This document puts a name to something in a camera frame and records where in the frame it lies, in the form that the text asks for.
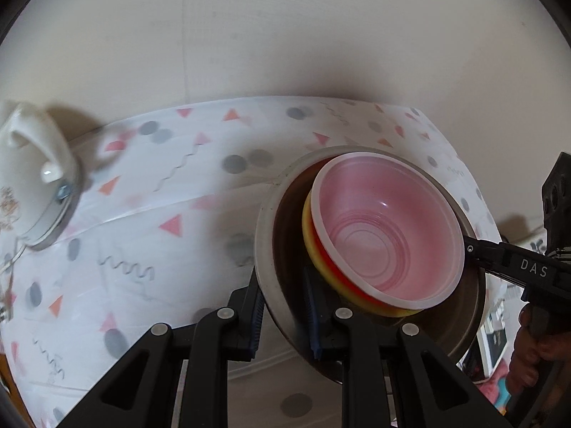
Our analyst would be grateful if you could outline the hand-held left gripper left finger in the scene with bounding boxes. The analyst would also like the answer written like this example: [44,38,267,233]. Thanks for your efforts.
[58,272,268,428]

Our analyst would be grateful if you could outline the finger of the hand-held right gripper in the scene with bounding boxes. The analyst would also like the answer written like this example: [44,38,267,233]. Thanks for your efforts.
[464,236,506,278]

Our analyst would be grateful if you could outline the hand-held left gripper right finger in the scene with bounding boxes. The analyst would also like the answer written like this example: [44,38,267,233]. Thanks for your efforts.
[303,267,511,428]

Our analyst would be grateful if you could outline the stainless steel bowl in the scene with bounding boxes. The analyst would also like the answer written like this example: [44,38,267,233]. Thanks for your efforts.
[254,145,487,384]

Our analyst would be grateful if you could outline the pink plastic bowl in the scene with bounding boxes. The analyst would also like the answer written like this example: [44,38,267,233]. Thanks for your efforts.
[310,152,467,310]

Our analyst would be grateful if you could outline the person's right hand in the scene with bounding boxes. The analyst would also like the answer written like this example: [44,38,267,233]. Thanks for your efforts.
[506,307,565,411]

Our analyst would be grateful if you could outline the white electronic device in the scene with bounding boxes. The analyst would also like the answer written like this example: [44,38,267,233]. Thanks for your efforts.
[477,296,510,379]

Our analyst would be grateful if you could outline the white patterned tablecloth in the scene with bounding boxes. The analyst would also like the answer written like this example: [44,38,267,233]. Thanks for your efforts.
[0,97,502,428]

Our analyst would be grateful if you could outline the silver kettle base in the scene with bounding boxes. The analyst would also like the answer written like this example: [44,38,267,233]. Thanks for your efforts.
[24,160,85,250]

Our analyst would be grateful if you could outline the white floral electric kettle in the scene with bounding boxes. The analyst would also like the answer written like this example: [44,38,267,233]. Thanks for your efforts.
[0,100,76,246]

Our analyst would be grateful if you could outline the white kettle power cord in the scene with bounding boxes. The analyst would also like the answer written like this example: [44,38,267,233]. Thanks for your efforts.
[0,241,19,322]

